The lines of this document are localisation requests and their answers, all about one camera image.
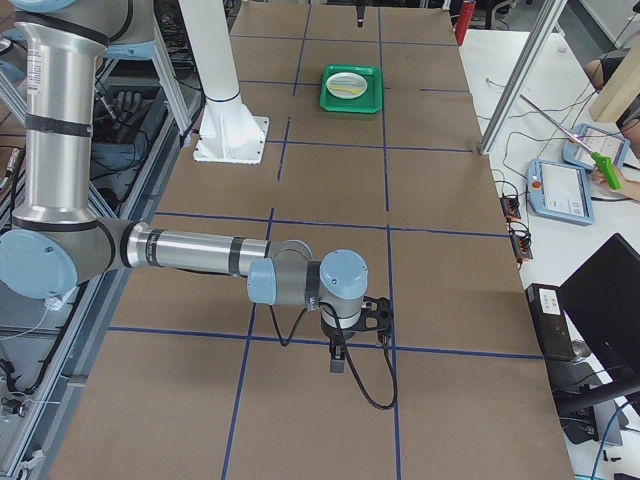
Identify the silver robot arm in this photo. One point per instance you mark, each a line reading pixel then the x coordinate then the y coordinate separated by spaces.
pixel 56 242

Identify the person in black shirt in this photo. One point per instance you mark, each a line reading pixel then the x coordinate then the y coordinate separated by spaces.
pixel 599 72

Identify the yellow plastic spoon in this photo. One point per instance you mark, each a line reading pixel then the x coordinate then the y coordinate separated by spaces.
pixel 342 91

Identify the black laptop monitor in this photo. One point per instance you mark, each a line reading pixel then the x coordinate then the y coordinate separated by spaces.
pixel 601 299

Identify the green handled reacher grabber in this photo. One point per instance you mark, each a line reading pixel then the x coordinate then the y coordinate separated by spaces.
pixel 603 163

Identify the green plastic tray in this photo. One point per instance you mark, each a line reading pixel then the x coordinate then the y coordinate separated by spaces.
pixel 370 102

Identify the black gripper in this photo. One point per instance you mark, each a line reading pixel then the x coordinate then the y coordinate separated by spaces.
pixel 334 333

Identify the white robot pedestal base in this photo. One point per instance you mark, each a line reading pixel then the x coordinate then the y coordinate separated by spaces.
pixel 228 132

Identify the white round plate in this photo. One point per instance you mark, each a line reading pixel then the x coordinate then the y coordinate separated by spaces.
pixel 364 85

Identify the near blue teach pendant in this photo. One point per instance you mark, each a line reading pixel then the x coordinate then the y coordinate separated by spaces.
pixel 559 191

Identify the blue teach pendant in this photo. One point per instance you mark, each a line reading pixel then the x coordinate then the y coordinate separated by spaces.
pixel 559 191
pixel 614 146

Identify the black box device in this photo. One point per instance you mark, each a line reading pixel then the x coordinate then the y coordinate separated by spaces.
pixel 549 321

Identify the far blue teach pendant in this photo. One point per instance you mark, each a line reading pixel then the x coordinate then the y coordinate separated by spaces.
pixel 614 146

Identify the red cylinder roll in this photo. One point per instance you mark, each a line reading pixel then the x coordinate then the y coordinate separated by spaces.
pixel 464 18

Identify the orange black connector block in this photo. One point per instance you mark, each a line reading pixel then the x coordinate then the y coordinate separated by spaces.
pixel 510 207

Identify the pale green plastic fork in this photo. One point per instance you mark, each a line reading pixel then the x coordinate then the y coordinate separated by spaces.
pixel 346 80

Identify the aluminium frame post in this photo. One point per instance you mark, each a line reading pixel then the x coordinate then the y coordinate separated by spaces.
pixel 536 40

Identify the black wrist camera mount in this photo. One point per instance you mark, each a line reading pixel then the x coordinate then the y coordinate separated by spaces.
pixel 377 316

